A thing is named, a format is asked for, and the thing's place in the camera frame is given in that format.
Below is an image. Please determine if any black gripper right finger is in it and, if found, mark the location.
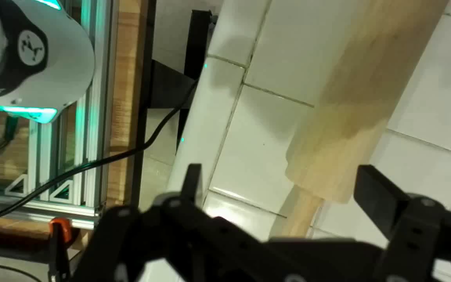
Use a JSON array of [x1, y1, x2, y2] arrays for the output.
[[353, 163, 451, 282]]

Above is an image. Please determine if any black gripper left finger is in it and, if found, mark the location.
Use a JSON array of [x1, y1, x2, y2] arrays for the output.
[[68, 161, 270, 282]]

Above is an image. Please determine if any wooden rolling pin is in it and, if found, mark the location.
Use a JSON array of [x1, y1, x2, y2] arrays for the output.
[[270, 0, 451, 241]]

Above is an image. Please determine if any wooden base board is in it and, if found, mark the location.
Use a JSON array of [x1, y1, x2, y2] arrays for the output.
[[104, 0, 145, 207]]

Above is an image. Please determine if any black metal stand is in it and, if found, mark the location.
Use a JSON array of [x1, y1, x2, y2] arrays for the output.
[[149, 8, 220, 149]]

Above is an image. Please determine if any orange black spring clamp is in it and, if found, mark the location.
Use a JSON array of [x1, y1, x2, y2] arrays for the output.
[[46, 216, 76, 282]]

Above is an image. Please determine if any black hanging cable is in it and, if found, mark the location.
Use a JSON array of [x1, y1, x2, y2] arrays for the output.
[[0, 85, 199, 221]]

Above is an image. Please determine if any aluminium profile frame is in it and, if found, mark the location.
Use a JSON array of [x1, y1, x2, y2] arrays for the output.
[[0, 0, 120, 232]]

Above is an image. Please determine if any thin black cable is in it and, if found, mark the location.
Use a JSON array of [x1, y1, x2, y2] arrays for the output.
[[0, 252, 46, 282]]

